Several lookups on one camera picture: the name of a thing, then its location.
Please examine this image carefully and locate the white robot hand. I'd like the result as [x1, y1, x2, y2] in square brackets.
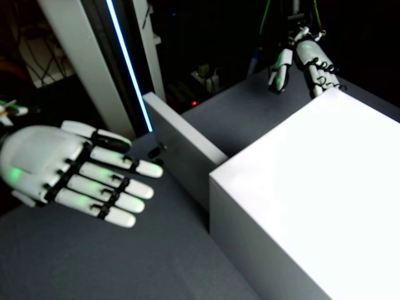
[0, 120, 164, 229]
[267, 39, 348, 99]

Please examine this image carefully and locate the large white box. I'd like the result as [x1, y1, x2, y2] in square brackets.
[208, 86, 400, 300]

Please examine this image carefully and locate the white power strip with plugs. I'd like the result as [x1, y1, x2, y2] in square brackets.
[190, 64, 223, 93]

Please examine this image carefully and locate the grey table cloth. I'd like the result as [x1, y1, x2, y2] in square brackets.
[0, 61, 400, 300]

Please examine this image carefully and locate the white column with light strip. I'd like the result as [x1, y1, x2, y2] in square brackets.
[37, 0, 166, 138]

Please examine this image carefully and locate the blue and white post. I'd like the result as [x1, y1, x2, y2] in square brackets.
[248, 46, 263, 78]

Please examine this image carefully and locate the green cable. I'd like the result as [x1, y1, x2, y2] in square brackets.
[258, 0, 271, 36]

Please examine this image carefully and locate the white panel with dark cables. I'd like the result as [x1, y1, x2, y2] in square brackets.
[17, 21, 76, 89]

